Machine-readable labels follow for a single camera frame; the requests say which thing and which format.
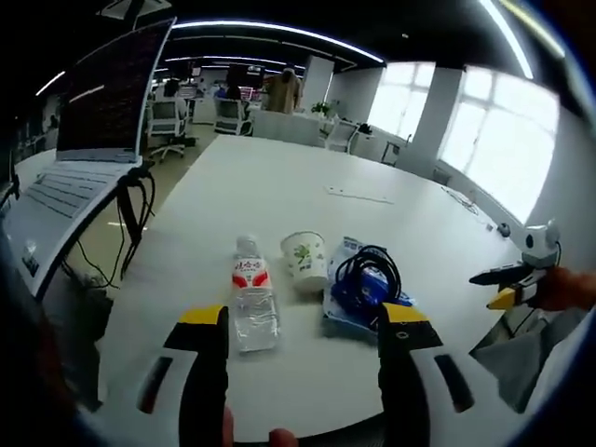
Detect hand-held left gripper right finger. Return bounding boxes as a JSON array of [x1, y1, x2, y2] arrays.
[[377, 301, 519, 447]]

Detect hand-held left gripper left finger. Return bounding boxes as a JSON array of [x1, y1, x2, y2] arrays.
[[100, 304, 230, 447]]

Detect blue plastic package item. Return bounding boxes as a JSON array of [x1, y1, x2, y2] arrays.
[[322, 235, 416, 340]]

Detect clear plastic water bottle item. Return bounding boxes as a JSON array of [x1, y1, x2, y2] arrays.
[[230, 234, 283, 356]]

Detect black cable item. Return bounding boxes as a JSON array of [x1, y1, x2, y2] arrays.
[[333, 244, 403, 323]]

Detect white paper cup item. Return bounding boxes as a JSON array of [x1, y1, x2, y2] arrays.
[[279, 230, 330, 292]]

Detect person's right hand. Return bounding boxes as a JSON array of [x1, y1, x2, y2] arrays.
[[534, 265, 595, 313]]

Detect person's left hand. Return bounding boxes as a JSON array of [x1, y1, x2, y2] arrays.
[[220, 403, 300, 447]]

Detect grey cloth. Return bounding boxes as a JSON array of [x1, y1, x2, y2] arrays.
[[469, 306, 586, 415]]

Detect bright window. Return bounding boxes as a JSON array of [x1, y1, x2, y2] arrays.
[[369, 61, 437, 142], [439, 68, 561, 225]]

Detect white power strip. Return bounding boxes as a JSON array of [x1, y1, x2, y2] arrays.
[[324, 185, 396, 205]]

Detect white table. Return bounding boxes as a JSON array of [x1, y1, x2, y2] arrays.
[[99, 133, 528, 441]]

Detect long ceiling light strip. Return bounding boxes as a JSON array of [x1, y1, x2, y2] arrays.
[[478, 0, 535, 81], [170, 20, 386, 64]]

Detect white office chair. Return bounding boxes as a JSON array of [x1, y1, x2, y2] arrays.
[[146, 99, 191, 163], [213, 99, 255, 138], [324, 117, 360, 154]]

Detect silver laptop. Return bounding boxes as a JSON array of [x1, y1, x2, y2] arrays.
[[1, 16, 179, 300]]

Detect white thin cable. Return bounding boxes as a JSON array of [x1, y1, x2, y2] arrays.
[[440, 184, 481, 216]]

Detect black laptop cable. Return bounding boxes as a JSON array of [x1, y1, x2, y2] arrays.
[[64, 161, 157, 290]]

